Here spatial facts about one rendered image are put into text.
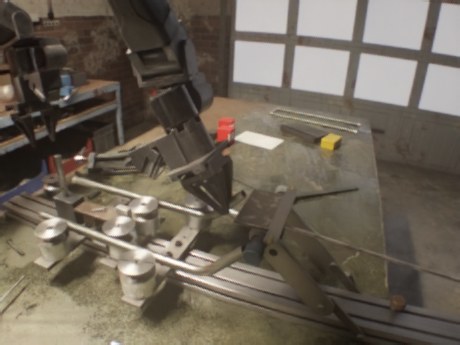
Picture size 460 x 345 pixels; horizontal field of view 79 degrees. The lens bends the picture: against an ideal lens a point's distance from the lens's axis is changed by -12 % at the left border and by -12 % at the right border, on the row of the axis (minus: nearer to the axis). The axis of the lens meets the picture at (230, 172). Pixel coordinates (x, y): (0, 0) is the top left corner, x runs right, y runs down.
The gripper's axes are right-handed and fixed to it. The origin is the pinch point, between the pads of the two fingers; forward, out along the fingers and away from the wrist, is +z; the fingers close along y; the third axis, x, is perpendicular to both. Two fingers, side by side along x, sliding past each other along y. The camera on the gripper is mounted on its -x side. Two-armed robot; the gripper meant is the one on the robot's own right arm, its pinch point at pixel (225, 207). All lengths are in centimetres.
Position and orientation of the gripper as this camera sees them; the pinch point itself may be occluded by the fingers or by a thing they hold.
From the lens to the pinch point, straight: 49.3
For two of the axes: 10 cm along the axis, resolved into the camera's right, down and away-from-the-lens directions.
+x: 8.3, -2.8, -4.8
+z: 4.3, 8.7, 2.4
